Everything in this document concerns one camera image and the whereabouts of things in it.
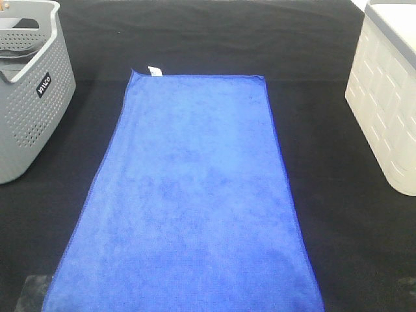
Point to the blue microfibre towel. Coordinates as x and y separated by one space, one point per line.
190 209

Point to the black table cloth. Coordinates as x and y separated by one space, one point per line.
358 231

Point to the grey perforated laundry basket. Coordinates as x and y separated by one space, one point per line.
37 83

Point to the white plastic storage box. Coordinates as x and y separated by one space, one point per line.
381 89

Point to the clear tape strip left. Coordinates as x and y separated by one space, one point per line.
33 293

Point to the clear tape strip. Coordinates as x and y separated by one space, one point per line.
408 285
33 293

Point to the clear tape strip right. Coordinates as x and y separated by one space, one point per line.
408 285

